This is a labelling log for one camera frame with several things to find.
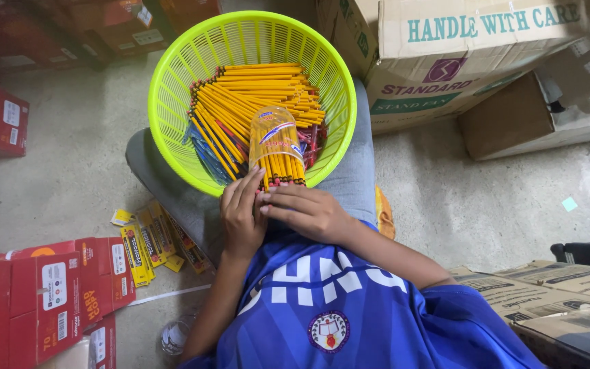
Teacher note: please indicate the person's right hand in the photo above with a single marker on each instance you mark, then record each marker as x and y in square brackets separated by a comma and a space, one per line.
[315, 215]

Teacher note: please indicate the person's left hand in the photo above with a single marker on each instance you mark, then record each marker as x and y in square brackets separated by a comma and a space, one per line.
[241, 225]

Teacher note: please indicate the person's left fingers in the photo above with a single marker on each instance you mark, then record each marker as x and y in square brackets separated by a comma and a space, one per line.
[246, 189]

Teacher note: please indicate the person's right fingers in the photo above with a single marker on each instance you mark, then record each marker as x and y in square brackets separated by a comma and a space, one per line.
[284, 197]

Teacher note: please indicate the clear plastic pencil jar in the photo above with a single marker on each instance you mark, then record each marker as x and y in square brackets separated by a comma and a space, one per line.
[274, 138]

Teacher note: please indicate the bundle of pencils in jar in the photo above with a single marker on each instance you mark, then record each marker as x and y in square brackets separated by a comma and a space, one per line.
[280, 169]

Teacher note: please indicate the blue pen packets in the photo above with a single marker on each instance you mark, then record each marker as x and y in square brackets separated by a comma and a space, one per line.
[208, 159]

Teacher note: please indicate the red pen packets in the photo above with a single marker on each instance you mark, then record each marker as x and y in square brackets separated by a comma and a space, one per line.
[315, 143]

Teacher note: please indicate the pile of loose yellow pencils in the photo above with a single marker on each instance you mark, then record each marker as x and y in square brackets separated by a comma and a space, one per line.
[244, 89]

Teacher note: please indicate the orange cushion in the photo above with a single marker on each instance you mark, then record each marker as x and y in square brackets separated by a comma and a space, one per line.
[384, 215]

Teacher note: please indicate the heap of yellow pencil boxes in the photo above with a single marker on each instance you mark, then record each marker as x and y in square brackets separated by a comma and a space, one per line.
[151, 241]

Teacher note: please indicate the lime green plastic basket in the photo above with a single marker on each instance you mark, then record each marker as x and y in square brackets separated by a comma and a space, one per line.
[182, 77]

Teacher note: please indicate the blue sports jersey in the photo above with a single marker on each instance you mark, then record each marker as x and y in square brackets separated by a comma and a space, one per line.
[351, 317]

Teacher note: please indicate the large printed cardboard carton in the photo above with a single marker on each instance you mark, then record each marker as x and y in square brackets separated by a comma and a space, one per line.
[428, 61]

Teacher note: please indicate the plain brown cardboard carton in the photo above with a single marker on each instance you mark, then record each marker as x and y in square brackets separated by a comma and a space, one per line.
[505, 123]

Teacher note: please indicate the stack of dark red cartons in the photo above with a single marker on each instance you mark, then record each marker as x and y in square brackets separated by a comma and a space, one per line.
[69, 30]

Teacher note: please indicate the flattened red paper cartons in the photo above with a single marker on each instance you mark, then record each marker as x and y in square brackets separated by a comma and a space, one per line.
[34, 302]

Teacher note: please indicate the green paper scrap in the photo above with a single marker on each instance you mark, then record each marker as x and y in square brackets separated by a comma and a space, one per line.
[569, 204]

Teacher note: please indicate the flattened brown printed cartons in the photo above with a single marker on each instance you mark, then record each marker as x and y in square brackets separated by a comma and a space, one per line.
[556, 307]

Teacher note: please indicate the black plastic crate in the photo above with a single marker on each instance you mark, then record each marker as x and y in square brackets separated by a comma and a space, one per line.
[589, 253]

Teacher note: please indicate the brown carton with white labels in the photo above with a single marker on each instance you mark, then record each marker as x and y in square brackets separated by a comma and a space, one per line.
[589, 61]

